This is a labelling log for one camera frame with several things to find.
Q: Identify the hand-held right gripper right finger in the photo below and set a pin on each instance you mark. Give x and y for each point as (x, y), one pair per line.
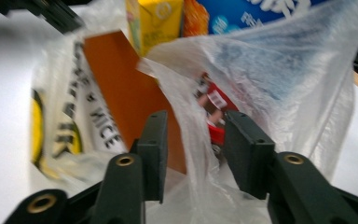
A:
(248, 152)

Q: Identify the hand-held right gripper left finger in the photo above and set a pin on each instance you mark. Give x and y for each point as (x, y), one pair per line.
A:
(152, 155)

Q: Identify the brown rectangular box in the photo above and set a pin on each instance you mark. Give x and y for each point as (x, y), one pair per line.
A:
(121, 87)

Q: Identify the clear printed plastic bag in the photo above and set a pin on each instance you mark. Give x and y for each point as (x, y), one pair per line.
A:
(261, 77)

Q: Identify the yellow drink carton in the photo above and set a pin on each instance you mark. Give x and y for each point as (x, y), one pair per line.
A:
(158, 28)

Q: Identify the red can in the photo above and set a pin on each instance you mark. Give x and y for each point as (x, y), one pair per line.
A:
(220, 99)

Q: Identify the white table mat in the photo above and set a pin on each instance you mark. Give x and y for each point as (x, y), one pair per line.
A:
(6, 124)

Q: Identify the blue snack packet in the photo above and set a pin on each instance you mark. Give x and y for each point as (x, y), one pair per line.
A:
(239, 15)

